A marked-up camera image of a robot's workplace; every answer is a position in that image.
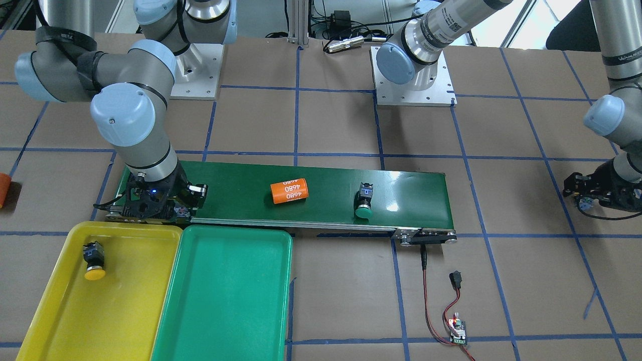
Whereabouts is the yellow plastic tray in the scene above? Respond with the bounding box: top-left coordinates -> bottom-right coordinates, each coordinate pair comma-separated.
18,221 -> 182,360

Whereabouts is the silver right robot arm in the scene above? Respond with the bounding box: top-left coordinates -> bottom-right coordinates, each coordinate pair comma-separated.
15,1 -> 238,223

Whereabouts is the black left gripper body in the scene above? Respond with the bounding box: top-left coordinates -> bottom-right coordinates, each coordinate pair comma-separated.
562,160 -> 641,212

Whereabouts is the green conveyor belt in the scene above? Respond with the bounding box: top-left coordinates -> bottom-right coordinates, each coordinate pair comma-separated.
103,161 -> 457,245

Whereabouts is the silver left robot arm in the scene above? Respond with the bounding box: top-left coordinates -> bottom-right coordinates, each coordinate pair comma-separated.
371,1 -> 640,220

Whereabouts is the orange cylinder with 4680 label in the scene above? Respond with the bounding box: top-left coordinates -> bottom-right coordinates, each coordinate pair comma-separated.
270,178 -> 309,204

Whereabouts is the plain orange cylinder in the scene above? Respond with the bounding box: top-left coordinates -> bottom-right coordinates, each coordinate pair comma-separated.
0,173 -> 12,208

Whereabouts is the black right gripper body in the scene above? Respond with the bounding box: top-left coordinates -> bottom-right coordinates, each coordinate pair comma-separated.
120,166 -> 194,223

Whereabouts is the aluminium frame post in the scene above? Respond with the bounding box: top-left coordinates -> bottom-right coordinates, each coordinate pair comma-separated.
286,0 -> 311,48

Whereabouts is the red black power cable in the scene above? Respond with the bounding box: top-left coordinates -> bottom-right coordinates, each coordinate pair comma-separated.
419,244 -> 476,361

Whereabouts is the small motor controller board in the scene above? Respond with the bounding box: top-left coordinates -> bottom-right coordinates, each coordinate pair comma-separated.
447,317 -> 468,346

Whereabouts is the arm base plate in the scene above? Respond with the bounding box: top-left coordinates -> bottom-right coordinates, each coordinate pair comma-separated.
371,47 -> 458,107
171,44 -> 225,100

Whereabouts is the black power adapter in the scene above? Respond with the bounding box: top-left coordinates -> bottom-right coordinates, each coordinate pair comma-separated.
328,10 -> 352,35

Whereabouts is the green plastic tray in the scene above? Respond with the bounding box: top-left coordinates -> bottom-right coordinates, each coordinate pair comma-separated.
151,225 -> 292,360

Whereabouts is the green push button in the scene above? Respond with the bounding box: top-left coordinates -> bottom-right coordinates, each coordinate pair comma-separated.
355,183 -> 374,220

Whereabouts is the silver metal connector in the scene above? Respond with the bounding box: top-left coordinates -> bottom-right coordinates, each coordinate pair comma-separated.
323,35 -> 366,54

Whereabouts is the yellow push button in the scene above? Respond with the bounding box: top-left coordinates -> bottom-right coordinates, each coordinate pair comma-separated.
576,197 -> 594,213
83,241 -> 106,281

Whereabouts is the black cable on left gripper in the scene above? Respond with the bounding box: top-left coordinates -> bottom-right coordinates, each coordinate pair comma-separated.
577,206 -> 642,221

